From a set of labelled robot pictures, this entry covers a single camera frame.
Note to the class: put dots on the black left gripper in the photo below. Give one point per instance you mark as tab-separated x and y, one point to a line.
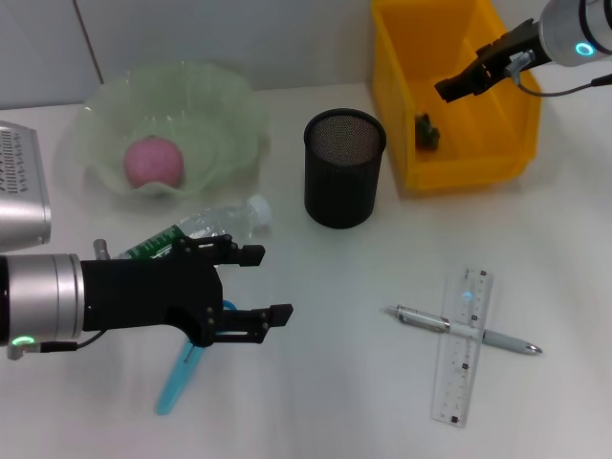
148	291

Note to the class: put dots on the clear water bottle green label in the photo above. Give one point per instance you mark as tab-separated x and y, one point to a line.
234	220

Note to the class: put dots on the clear plastic ruler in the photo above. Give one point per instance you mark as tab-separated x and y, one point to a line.
461	368

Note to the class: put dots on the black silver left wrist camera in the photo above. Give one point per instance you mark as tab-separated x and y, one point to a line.
24	191

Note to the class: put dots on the blue and teal scissors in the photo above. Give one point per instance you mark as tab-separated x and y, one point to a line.
179	378

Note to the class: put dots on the silver grey pen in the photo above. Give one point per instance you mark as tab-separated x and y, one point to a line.
421	319

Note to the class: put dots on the pink peach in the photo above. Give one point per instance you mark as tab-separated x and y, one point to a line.
153	162

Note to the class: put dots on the black mesh pen holder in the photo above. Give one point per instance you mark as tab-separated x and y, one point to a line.
342	172

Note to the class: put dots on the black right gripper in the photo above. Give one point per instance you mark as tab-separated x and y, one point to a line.
514	48

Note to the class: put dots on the green glass fruit bowl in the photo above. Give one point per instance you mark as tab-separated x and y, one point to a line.
205	115

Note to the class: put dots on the yellow plastic bin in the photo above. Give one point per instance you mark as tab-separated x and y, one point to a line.
459	158

